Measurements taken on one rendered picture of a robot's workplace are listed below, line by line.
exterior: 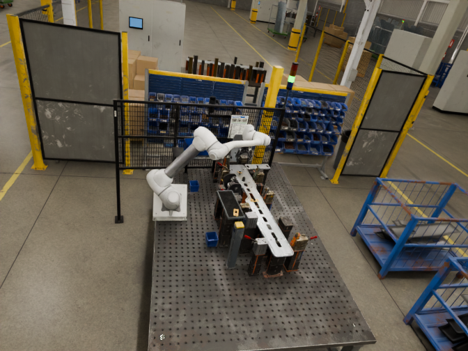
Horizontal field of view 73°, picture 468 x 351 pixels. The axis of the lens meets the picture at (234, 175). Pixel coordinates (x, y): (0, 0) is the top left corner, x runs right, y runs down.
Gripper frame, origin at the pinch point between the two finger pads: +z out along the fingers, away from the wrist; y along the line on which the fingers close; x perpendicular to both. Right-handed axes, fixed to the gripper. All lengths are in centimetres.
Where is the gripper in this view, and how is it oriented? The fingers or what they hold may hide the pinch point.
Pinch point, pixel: (242, 161)
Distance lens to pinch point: 331.9
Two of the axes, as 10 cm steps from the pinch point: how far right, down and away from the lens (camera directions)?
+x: -2.8, -5.4, 7.9
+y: 9.5, -0.3, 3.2
